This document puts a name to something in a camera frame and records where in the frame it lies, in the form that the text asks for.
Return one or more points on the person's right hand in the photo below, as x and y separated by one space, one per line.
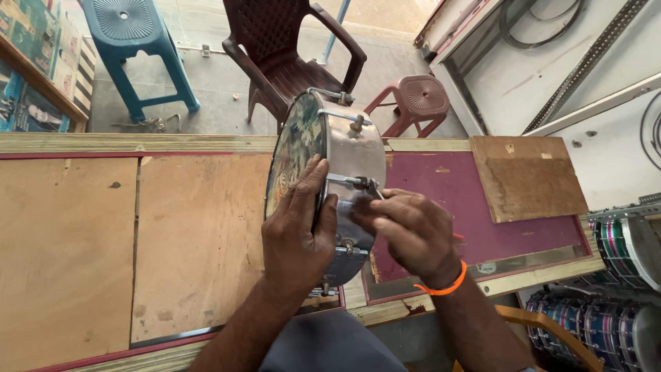
418 237

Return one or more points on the person's left hand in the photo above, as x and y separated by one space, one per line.
294 243

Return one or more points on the person's right fingers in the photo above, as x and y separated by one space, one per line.
384 212

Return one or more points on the small metal tuning key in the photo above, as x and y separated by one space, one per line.
377 190

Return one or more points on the steel drum with printed head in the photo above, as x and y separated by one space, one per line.
351 150

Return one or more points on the orange wristband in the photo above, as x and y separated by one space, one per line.
448 287

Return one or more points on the small pink plastic stool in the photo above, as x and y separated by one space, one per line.
421 95

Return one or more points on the person's grey clothing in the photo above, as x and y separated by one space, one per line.
330 346

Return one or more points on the plywood board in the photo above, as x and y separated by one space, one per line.
526 181

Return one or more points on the blue pole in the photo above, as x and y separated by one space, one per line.
334 31

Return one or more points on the maroon plastic armchair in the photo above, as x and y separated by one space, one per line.
279 57

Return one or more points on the white cabinet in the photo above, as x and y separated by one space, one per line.
521 77

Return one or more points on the black hoops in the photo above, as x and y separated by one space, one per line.
537 41

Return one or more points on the slotted metal angle bar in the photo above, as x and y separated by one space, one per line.
583 64

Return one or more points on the rack of striped drums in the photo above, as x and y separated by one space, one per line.
609 320

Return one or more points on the teal plastic stool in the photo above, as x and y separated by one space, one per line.
124 31

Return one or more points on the shelf with posters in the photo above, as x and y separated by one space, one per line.
36 62

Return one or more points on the small metal bracket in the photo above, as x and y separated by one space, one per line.
206 50

